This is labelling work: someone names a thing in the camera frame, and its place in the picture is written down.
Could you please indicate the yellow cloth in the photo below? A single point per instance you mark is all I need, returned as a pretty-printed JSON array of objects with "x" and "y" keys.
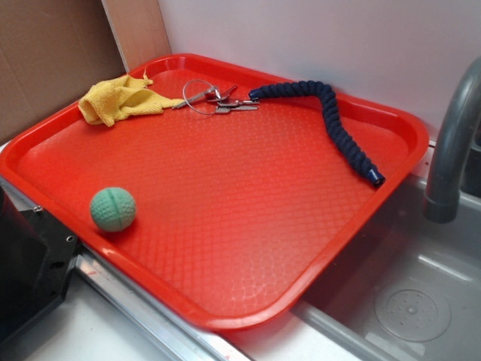
[{"x": 110, "y": 101}]

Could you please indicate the grey sink faucet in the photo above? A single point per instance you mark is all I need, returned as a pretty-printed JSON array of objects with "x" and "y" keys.
[{"x": 455, "y": 166}]

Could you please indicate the round sink drain cover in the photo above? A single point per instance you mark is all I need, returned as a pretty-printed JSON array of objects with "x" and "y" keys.
[{"x": 412, "y": 315}]

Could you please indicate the red plastic tray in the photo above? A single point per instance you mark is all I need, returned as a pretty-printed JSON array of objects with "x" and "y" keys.
[{"x": 237, "y": 214}]

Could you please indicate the grey metal sink basin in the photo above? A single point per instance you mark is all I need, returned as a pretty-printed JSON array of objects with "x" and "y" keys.
[{"x": 398, "y": 247}]

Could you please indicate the silver key middle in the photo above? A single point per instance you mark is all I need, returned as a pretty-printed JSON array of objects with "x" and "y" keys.
[{"x": 233, "y": 103}]

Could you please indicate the silver key lower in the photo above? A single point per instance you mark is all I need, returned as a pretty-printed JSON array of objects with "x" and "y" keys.
[{"x": 228, "y": 110}]

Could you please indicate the brown cardboard panel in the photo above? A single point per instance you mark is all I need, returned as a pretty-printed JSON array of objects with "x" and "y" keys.
[{"x": 52, "y": 52}]

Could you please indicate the green dimpled ball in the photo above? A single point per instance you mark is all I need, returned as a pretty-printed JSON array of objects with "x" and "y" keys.
[{"x": 113, "y": 209}]

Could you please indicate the silver key on ring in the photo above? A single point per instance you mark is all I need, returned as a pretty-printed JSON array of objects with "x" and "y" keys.
[{"x": 211, "y": 94}]

